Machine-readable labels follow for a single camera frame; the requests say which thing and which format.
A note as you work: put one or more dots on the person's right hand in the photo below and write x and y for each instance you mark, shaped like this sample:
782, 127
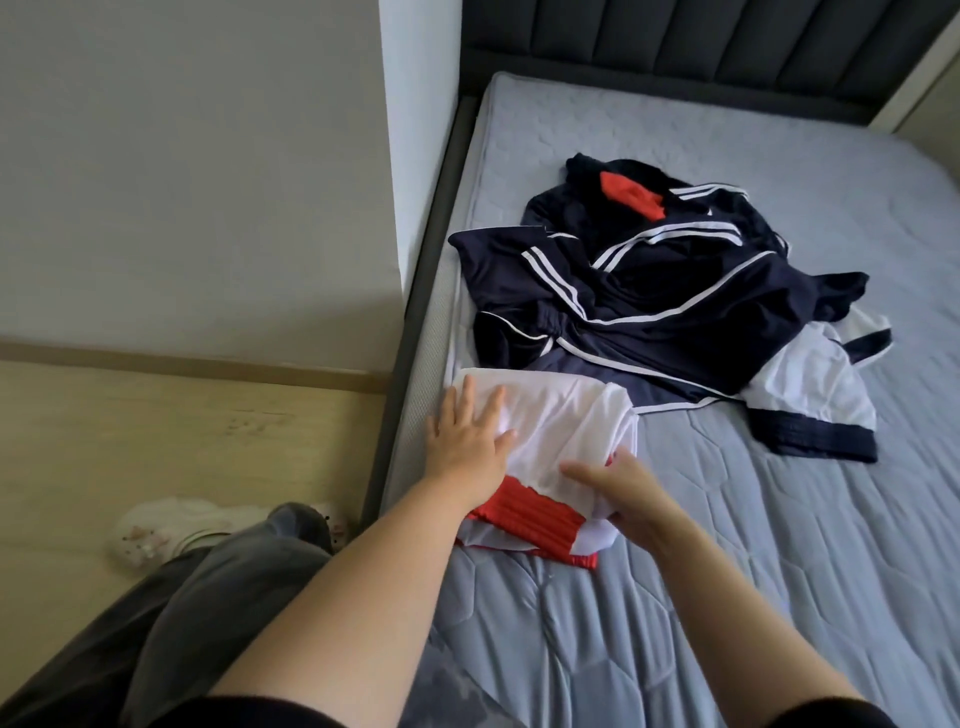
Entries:
630, 488

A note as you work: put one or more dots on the person's left hand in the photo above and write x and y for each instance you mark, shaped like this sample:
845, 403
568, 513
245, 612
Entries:
468, 443

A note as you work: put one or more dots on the red and white jacket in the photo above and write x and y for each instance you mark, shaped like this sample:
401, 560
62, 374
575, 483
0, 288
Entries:
563, 428

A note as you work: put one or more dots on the grey quilted bed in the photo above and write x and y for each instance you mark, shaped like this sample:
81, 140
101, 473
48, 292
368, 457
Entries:
840, 165

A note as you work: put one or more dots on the dark grey upholstered headboard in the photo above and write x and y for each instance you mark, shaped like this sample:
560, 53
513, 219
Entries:
675, 38

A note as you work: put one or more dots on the red and navy sports jacket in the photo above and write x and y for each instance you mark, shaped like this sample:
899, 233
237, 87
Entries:
660, 300

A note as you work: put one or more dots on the person's right forearm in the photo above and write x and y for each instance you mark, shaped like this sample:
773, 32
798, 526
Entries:
750, 630

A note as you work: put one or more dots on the white and navy garment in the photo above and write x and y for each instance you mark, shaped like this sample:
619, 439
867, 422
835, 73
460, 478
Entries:
818, 390

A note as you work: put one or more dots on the person's left forearm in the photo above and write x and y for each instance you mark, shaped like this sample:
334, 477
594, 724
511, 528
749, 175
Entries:
345, 615

